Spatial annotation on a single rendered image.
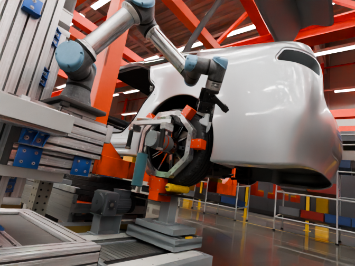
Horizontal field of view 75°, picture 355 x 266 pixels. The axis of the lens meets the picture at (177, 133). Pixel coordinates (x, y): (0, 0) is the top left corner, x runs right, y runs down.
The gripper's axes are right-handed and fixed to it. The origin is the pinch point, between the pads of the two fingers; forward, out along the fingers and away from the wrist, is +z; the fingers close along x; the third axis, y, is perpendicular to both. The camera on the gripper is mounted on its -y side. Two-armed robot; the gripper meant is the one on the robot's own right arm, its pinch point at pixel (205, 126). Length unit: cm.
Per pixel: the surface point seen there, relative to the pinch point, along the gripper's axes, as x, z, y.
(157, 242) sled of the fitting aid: -7, 98, 8
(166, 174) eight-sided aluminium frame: -36, 59, 9
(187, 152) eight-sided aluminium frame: -37, 38, -3
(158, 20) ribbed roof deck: -1065, -38, 62
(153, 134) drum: -49, 34, 23
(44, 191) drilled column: -28, 85, 94
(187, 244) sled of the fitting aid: -8, 97, -15
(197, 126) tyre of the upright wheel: -56, 23, -9
